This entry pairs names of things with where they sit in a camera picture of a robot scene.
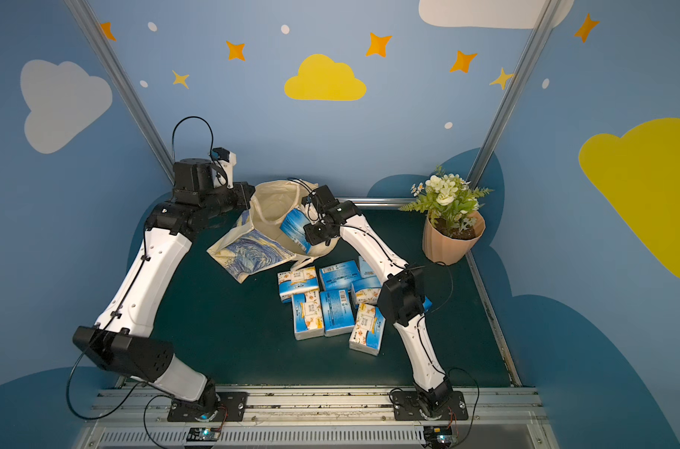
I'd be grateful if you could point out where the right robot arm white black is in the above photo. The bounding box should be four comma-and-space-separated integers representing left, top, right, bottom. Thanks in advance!
304, 192, 453, 417

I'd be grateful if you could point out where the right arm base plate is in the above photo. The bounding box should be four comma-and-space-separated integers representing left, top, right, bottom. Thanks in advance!
389, 388, 469, 422

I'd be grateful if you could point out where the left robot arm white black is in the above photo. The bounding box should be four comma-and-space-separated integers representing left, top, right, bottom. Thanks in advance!
73, 149, 254, 418

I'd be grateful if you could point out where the cream canvas tote bag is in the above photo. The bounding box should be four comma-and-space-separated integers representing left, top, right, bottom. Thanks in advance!
206, 179, 338, 284

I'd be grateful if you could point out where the aluminium front rail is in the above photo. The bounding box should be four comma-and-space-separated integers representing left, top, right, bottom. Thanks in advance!
74, 385, 559, 448

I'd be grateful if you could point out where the floral tissue pack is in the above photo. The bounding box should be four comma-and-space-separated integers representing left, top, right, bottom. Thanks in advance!
349, 304, 386, 355
291, 290, 325, 340
278, 267, 319, 303
350, 276, 382, 308

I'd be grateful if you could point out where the left aluminium frame post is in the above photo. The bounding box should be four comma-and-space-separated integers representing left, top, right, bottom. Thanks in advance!
63, 0, 175, 183

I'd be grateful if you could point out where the right aluminium frame post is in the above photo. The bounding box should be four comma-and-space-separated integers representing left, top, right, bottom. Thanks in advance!
468, 0, 563, 187

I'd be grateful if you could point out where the left controller board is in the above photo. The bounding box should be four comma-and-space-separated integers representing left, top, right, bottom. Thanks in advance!
186, 428, 220, 445

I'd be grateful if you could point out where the controller board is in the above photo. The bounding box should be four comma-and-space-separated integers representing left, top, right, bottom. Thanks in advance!
186, 428, 220, 445
422, 426, 457, 449

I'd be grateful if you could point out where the rear aluminium frame bar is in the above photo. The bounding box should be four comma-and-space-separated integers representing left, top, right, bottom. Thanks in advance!
337, 196, 413, 210

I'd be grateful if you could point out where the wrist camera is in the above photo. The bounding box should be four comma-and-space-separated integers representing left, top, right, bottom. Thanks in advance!
210, 147, 237, 188
302, 184, 340, 217

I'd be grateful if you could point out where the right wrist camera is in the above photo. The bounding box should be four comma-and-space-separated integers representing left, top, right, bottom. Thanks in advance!
302, 184, 340, 217

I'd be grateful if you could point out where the pink pot with flowers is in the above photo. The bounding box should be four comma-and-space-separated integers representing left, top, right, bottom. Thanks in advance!
400, 167, 493, 266

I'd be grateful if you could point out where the aluminium frame post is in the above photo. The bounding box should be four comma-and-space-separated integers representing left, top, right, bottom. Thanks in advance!
63, 0, 175, 183
468, 0, 563, 187

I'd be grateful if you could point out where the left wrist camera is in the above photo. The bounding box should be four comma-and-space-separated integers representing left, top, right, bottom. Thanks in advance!
210, 147, 237, 188

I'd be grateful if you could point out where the blue tissue pack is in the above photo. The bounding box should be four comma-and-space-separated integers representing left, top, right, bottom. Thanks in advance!
422, 297, 433, 312
319, 261, 362, 291
321, 289, 355, 337
280, 208, 312, 254

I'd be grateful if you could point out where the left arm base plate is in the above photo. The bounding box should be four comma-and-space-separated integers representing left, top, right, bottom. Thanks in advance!
167, 391, 248, 423

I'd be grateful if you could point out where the right controller board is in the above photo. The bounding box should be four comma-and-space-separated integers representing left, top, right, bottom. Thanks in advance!
422, 426, 457, 449

